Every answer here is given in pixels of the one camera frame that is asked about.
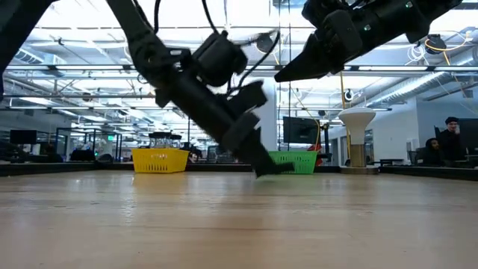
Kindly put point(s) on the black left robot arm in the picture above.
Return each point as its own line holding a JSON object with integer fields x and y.
{"x": 143, "y": 45}

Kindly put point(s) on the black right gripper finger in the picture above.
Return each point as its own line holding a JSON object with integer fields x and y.
{"x": 302, "y": 67}

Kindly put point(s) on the yellow plastic basket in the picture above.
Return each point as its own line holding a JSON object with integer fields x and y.
{"x": 160, "y": 160}

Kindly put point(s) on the person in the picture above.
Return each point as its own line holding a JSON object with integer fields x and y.
{"x": 452, "y": 136}
{"x": 433, "y": 151}

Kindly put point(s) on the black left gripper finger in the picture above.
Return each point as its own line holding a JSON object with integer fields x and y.
{"x": 250, "y": 149}

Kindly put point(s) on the white dome wooden table lamp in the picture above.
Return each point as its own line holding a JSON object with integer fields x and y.
{"x": 356, "y": 119}

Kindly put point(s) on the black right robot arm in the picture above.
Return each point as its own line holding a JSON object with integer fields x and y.
{"x": 403, "y": 16}

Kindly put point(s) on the black background monitor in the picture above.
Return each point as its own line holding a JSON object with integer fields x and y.
{"x": 22, "y": 137}
{"x": 470, "y": 134}
{"x": 300, "y": 130}

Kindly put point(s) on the green plastic basket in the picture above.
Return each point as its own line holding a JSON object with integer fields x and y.
{"x": 304, "y": 160}

